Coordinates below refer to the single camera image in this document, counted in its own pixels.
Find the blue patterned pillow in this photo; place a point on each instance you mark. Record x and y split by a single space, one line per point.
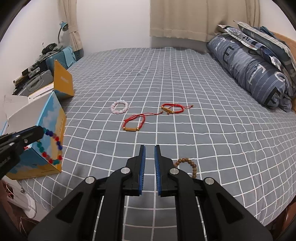
268 47

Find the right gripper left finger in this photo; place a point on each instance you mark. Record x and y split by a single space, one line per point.
94 210

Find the beige curtain left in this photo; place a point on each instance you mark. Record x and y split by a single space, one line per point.
68 13

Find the white cardboard box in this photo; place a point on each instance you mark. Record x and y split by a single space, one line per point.
42 108

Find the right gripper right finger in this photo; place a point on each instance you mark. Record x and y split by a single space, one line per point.
204 209

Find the teal suitcase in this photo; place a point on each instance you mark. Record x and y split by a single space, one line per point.
65 57

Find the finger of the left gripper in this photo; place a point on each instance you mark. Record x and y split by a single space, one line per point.
16 141

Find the blue patterned duvet roll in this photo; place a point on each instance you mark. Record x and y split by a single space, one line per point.
265 83

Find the grey checked bed sheet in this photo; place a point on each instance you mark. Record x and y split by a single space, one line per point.
186 103

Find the beige curtain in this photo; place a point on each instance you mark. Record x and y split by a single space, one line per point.
68 13
199 19

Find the blue desk lamp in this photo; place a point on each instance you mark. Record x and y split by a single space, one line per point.
63 28

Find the beige curtain right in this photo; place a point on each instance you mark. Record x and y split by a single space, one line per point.
199 19

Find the grey suitcase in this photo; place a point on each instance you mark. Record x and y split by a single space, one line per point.
43 79

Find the clutter pile on suitcases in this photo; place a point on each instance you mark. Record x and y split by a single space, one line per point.
39 63

